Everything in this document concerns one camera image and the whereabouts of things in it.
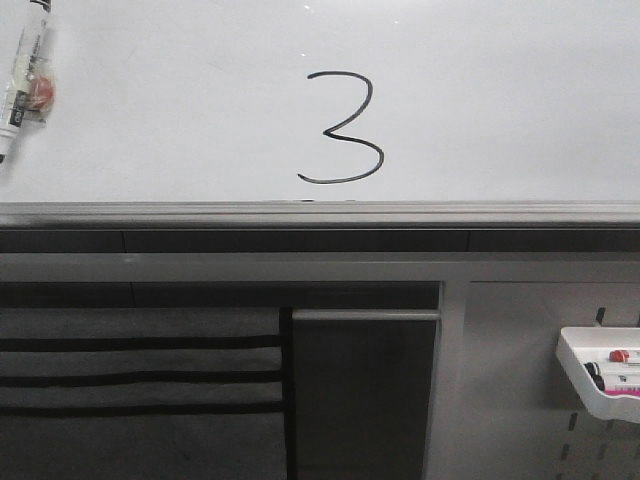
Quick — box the white black whiteboard marker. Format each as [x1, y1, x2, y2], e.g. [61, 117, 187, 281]
[1, 1, 55, 161]

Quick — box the red capped whiteboard marker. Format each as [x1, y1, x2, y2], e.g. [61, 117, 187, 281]
[609, 349, 640, 365]

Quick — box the dark grey hanging panel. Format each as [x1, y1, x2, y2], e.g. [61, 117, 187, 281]
[293, 308, 440, 479]

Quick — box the grey pegboard panel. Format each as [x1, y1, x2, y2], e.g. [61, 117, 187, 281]
[442, 283, 639, 479]

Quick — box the white plastic marker tray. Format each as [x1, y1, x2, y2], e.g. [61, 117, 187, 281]
[556, 327, 639, 423]

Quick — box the grey fabric pocket organiser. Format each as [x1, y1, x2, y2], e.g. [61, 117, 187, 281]
[1, 308, 295, 479]

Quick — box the black capped marker upper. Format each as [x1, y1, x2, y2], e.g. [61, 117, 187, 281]
[584, 361, 640, 377]

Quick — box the black capped marker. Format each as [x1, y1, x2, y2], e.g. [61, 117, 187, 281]
[584, 361, 640, 377]
[592, 374, 640, 393]

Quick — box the black capped marker lower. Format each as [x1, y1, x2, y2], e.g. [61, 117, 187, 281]
[592, 374, 640, 393]

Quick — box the pink marker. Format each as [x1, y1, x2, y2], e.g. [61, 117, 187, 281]
[604, 387, 640, 397]

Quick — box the white whiteboard with aluminium frame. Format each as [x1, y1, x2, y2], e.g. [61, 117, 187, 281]
[1, 1, 639, 253]

